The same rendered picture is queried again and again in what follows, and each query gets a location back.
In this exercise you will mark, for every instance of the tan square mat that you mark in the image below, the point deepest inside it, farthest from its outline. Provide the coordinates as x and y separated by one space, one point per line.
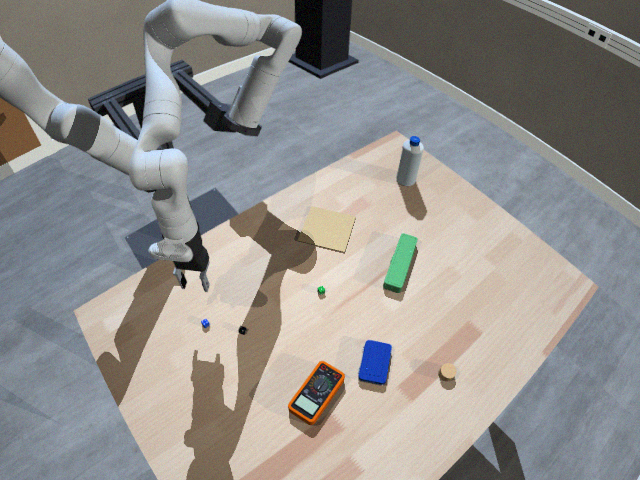
327 229

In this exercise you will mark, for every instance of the grey bottle with blue cap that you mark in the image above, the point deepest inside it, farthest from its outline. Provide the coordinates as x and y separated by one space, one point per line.
411 155

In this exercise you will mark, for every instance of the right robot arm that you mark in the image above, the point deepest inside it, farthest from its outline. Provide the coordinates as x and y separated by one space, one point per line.
71 124

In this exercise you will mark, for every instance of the orange digital multimeter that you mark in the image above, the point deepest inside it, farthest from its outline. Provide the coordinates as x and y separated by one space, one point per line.
316 393

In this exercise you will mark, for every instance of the green rectangular box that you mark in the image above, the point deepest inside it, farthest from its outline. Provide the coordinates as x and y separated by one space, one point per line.
400 263

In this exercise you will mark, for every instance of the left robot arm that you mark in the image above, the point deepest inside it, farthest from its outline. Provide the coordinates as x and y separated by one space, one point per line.
166 27

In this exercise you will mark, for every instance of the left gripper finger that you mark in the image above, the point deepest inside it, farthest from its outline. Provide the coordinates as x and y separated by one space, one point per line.
180 277
204 279

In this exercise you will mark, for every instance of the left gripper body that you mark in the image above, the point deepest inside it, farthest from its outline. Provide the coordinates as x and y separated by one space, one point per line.
182 245

